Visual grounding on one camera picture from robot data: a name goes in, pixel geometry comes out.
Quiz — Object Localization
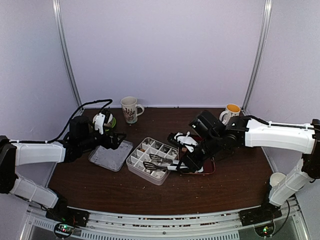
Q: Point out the white metal tongs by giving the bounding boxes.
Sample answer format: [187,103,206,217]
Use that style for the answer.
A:
[142,153,205,174]

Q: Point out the right aluminium frame post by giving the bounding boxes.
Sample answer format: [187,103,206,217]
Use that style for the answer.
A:
[242,0,273,114]

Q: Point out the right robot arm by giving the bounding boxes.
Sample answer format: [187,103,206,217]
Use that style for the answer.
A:
[173,110,320,221]

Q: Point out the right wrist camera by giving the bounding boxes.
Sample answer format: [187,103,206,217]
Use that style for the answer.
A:
[167,131,198,153]

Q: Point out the left aluminium frame post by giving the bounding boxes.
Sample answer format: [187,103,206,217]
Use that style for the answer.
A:
[52,0,82,107]

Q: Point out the aluminium frame post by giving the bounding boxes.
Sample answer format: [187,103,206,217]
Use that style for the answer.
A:
[52,0,82,107]
[242,0,273,114]

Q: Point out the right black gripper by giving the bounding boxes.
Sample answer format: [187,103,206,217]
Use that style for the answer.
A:
[176,133,223,173]

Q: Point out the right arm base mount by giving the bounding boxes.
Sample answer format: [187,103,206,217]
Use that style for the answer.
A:
[239,207,282,238]

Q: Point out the red chocolate tray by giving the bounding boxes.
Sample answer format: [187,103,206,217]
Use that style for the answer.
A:
[179,135,215,175]

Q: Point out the green saucer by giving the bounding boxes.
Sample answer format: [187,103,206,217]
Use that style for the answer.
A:
[104,117,117,132]

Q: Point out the white mug yellow inside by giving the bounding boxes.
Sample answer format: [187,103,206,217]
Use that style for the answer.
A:
[219,103,241,125]

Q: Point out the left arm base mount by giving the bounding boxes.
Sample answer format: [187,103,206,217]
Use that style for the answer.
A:
[45,208,90,239]

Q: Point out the white bowl on saucer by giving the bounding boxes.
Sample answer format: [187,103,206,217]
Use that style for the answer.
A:
[100,112,113,124]

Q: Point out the lilac bunny tin lid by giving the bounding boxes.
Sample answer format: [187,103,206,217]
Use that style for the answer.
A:
[88,140,134,172]

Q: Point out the lilac tin box with dividers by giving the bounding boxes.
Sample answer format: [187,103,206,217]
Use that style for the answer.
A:
[125,137,179,186]

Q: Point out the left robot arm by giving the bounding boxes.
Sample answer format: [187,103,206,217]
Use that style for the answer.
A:
[0,99,127,222]

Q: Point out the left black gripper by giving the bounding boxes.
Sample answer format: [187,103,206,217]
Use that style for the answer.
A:
[78,125,127,151]

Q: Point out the front aluminium rail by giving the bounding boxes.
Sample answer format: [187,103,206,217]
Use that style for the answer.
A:
[18,200,311,240]

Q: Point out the white bowl near right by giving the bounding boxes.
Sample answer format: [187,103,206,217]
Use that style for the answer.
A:
[269,172,286,188]

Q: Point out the tall floral mug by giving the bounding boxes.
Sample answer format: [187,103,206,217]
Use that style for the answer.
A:
[120,96,145,124]

